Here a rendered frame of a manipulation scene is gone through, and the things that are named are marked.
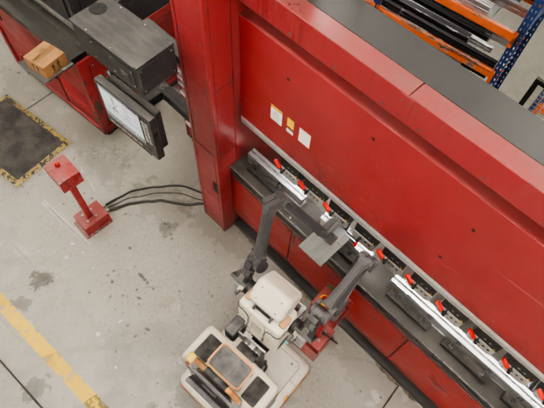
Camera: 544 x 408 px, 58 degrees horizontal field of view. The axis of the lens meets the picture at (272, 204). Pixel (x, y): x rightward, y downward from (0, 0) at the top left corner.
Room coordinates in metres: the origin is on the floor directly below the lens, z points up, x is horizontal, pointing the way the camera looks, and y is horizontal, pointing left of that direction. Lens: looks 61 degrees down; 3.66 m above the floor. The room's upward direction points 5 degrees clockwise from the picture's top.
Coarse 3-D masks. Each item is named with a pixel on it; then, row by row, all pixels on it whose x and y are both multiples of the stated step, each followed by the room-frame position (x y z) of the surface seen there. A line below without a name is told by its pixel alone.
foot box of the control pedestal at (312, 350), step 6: (330, 330) 0.97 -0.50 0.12; (324, 336) 0.93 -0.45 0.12; (330, 336) 0.93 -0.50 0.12; (306, 342) 0.89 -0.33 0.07; (312, 342) 0.88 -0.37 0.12; (318, 342) 0.88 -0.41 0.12; (324, 342) 0.88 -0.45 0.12; (306, 348) 0.86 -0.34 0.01; (312, 348) 0.85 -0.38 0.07; (318, 348) 0.84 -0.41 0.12; (324, 348) 0.87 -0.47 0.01; (306, 354) 0.82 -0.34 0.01; (312, 354) 0.82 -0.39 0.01; (318, 354) 0.82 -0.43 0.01; (312, 360) 0.78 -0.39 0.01
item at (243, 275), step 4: (244, 268) 0.96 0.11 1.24; (232, 272) 0.94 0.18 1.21; (236, 272) 0.95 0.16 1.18; (240, 272) 0.94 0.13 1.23; (244, 272) 0.93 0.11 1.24; (248, 272) 0.94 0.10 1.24; (252, 272) 0.94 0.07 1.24; (232, 276) 0.92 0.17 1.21; (236, 276) 0.92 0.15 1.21; (240, 276) 0.92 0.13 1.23; (244, 276) 0.91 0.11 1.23; (248, 276) 0.92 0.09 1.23; (252, 276) 0.93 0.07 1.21; (240, 280) 0.90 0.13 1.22; (244, 280) 0.90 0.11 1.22; (248, 280) 0.90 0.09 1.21; (244, 284) 0.88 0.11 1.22
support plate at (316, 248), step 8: (304, 240) 1.26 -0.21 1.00; (312, 240) 1.26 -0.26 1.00; (320, 240) 1.27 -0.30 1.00; (344, 240) 1.28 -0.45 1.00; (304, 248) 1.21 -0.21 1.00; (312, 248) 1.21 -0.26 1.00; (320, 248) 1.22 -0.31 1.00; (328, 248) 1.22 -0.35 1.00; (336, 248) 1.23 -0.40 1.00; (312, 256) 1.16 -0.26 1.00; (320, 256) 1.17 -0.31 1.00; (328, 256) 1.17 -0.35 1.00; (320, 264) 1.12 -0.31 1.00
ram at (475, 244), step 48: (240, 48) 1.90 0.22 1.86; (288, 48) 1.71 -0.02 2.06; (240, 96) 1.90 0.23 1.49; (288, 96) 1.67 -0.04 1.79; (336, 96) 1.48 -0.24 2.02; (288, 144) 1.64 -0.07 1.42; (336, 144) 1.44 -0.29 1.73; (384, 144) 1.29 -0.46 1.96; (336, 192) 1.39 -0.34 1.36; (384, 192) 1.23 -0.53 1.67; (432, 192) 1.10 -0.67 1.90; (480, 192) 1.02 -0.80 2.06; (432, 240) 1.02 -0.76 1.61; (480, 240) 0.92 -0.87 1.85; (528, 240) 0.84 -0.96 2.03; (480, 288) 0.83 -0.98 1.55; (528, 288) 0.75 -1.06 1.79; (528, 336) 0.64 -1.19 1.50
